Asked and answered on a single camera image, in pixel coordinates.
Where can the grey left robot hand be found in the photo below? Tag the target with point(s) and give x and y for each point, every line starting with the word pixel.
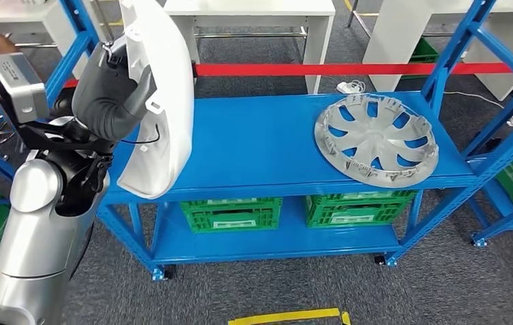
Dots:
pixel 101 85

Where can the red barrier belt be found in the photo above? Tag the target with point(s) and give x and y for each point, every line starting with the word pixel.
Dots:
pixel 328 69

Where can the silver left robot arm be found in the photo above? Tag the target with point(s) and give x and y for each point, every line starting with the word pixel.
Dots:
pixel 36 233

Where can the person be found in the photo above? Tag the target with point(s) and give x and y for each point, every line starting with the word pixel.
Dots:
pixel 0 45

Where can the white plastic body panel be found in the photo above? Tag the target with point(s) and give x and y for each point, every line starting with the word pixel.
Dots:
pixel 171 89

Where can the silver wheel hubcap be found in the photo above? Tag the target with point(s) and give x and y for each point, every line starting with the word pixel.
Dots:
pixel 375 141

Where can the white panel table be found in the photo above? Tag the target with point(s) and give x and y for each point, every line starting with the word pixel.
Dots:
pixel 391 54
pixel 247 6
pixel 13 15

